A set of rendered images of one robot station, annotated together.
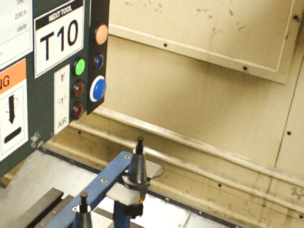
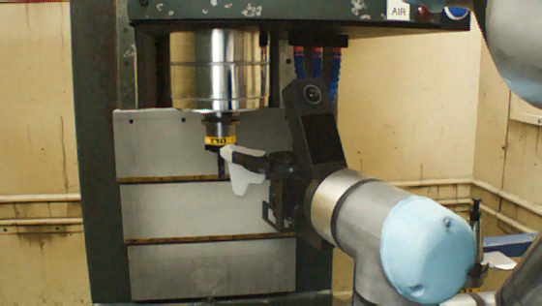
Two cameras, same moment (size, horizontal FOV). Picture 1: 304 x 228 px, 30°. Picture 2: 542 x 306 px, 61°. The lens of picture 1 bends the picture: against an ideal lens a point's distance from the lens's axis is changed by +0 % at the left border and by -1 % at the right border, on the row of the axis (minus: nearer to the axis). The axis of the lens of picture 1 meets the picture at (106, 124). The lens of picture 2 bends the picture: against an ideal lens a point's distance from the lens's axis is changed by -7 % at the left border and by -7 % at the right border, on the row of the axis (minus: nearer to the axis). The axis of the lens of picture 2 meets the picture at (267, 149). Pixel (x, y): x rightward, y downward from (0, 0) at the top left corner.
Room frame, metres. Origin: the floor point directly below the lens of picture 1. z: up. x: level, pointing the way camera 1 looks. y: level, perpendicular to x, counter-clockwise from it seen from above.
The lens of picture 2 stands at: (0.09, -0.34, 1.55)
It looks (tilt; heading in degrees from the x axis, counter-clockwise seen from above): 11 degrees down; 52
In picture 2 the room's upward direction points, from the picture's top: straight up
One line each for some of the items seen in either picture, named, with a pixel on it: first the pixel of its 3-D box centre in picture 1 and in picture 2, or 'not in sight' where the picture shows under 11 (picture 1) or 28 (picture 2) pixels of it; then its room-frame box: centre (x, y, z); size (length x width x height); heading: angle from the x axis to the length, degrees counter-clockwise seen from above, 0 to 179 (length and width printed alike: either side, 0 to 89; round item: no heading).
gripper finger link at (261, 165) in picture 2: not in sight; (264, 162); (0.44, 0.11, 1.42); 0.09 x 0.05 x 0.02; 101
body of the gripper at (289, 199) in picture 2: not in sight; (311, 193); (0.45, 0.05, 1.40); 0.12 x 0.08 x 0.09; 76
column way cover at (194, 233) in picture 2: not in sight; (211, 206); (0.74, 0.73, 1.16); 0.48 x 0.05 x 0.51; 151
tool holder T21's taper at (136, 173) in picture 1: (138, 164); not in sight; (1.00, -0.07, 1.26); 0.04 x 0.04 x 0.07
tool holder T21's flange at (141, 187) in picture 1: (136, 181); not in sight; (1.00, -0.07, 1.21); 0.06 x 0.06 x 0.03
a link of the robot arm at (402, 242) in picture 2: not in sight; (403, 242); (0.42, -0.10, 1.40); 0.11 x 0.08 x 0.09; 76
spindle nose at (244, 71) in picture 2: not in sight; (220, 70); (0.52, 0.34, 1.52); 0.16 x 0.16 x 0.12
